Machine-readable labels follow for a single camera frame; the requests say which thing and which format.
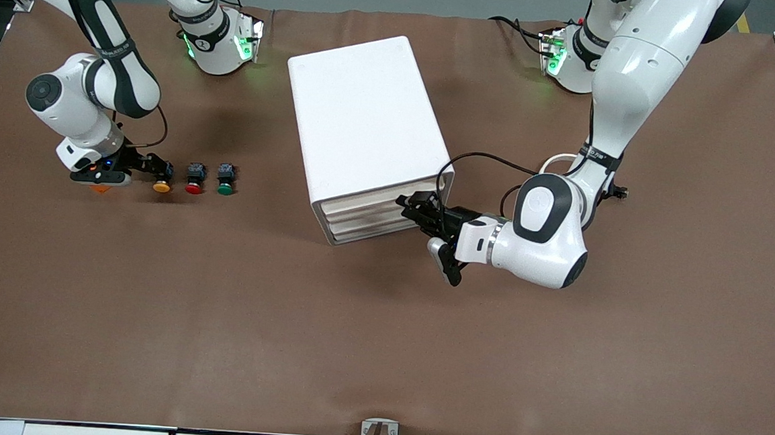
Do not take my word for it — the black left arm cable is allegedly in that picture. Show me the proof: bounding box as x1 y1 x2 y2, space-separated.
435 150 548 221

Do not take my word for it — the white curved plastic bracket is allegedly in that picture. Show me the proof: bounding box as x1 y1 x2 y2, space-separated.
539 152 578 177

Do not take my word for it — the red push button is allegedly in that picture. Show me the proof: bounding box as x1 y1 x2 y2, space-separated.
185 162 207 196

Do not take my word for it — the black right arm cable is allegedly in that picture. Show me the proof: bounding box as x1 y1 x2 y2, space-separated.
111 101 170 151

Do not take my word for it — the green push button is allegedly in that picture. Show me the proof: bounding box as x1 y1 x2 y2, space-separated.
216 162 238 197

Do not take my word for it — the yellow push button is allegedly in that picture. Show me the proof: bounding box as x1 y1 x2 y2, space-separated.
152 161 175 195

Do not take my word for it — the brown table mat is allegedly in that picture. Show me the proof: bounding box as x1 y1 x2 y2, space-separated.
0 0 775 435

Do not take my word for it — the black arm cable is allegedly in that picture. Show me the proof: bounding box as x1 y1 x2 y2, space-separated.
435 150 548 221
111 101 170 151

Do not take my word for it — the white drawer cabinet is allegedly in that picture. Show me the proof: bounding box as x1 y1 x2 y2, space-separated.
277 29 464 254

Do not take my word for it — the white plastic drawer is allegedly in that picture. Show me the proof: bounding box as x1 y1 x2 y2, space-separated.
320 171 446 222
328 204 432 250
324 190 423 233

